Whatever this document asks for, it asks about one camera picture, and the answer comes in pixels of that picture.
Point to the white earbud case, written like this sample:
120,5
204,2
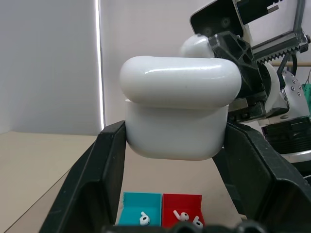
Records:
175,126

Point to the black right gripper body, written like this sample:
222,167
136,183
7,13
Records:
279,47

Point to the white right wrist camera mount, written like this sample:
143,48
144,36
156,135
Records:
218,17

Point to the teal small tray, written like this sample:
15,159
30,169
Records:
136,201

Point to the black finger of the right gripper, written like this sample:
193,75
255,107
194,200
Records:
243,63

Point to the red and blue earbud bin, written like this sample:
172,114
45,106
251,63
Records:
182,201

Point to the black and silver robot body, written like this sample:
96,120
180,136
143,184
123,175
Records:
286,136

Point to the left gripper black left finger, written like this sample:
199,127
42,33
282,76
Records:
80,194

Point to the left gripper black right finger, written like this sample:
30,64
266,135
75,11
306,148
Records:
267,189

